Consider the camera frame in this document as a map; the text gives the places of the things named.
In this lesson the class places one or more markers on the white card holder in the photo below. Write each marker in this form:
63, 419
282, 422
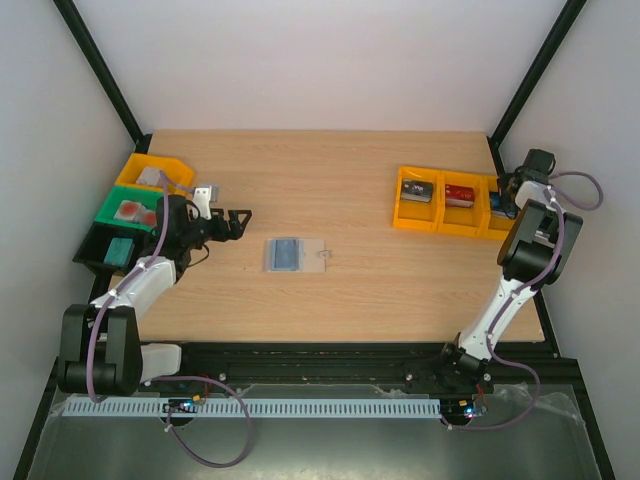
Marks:
313, 255

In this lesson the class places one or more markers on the blue card stack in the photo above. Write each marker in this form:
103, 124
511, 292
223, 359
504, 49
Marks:
495, 203

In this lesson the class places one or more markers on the black card stack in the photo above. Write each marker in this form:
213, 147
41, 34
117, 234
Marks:
416, 191

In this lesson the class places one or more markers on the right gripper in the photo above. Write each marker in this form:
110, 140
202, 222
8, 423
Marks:
508, 185

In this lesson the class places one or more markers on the holder with red card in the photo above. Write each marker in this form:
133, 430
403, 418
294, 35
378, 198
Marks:
128, 211

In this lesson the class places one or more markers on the grey holder in yellow bin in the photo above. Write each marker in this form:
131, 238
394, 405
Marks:
150, 177

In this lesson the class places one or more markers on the left black frame post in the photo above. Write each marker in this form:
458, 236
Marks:
91, 52

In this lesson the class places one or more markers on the red card stack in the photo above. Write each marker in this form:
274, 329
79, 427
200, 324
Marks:
457, 196

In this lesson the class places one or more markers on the yellow bin with blue cards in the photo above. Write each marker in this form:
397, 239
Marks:
497, 228

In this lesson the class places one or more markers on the green bin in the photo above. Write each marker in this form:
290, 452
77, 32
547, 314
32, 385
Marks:
148, 200

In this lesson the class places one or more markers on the black frame post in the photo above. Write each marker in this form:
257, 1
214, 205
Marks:
545, 54
91, 52

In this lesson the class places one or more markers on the right black frame post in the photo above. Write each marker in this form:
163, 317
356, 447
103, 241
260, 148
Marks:
545, 54

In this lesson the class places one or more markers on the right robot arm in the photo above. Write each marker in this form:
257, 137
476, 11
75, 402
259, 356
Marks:
533, 255

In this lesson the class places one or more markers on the yellow bin with red cards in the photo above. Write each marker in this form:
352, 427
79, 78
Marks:
468, 222

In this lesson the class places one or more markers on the teal holder in black bin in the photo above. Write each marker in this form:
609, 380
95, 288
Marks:
119, 251

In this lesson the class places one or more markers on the yellow bin far left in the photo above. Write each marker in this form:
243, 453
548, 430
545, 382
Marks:
177, 175

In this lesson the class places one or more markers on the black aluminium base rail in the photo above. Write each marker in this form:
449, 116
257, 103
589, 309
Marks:
408, 366

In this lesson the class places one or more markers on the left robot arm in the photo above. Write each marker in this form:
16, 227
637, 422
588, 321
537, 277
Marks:
101, 353

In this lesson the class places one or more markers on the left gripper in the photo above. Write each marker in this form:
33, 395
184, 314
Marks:
235, 231

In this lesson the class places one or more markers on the yellow bin with black cards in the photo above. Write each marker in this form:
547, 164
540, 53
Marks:
418, 205

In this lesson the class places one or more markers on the white slotted cable duct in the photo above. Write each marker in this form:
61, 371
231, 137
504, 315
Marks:
255, 408

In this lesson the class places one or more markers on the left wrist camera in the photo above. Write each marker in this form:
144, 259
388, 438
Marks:
202, 197

